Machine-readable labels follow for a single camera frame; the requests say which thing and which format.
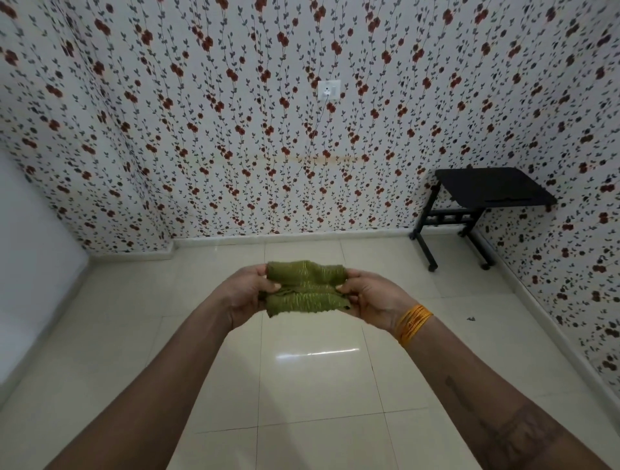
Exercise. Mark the person's right hand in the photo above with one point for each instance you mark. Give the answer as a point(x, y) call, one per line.
point(373, 300)

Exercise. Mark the person's left hand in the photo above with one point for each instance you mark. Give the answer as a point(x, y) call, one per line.
point(242, 295)

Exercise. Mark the person's right thumb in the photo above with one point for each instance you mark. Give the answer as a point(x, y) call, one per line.
point(347, 288)

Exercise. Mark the person's left thumb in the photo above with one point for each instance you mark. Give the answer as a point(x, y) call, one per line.
point(269, 285)

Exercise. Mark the green cloth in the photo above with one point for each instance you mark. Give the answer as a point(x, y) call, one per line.
point(302, 289)

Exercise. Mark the person's right forearm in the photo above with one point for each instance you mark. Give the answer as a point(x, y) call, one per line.
point(489, 402)

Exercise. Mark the person's left forearm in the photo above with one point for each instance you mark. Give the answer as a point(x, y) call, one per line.
point(145, 392)

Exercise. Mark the orange bangles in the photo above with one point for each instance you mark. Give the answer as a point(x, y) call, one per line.
point(413, 324)

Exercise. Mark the black folding table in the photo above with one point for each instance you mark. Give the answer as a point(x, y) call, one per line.
point(484, 198)

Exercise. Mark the white wall socket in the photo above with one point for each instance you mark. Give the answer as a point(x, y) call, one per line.
point(329, 89)

